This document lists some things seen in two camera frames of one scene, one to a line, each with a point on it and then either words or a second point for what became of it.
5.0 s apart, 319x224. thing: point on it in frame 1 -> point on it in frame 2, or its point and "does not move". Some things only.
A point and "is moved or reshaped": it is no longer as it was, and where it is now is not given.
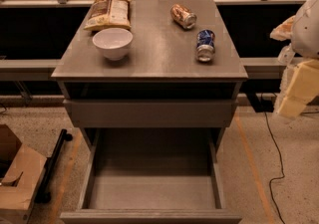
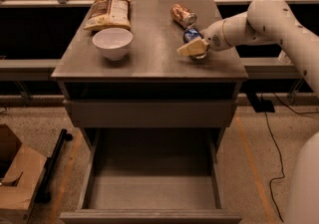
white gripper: x=308 y=34 -> x=215 y=37
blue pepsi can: x=205 y=45 is moved or reshaped
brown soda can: x=183 y=16 does not move
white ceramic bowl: x=114 y=42 does not move
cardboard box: x=21 y=169 does not move
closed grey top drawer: x=151 y=112 does not move
